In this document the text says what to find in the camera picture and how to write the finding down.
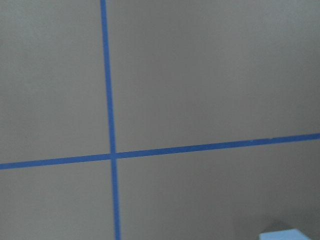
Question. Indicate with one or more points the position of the light blue foam block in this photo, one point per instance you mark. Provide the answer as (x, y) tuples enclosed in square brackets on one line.
[(288, 234)]

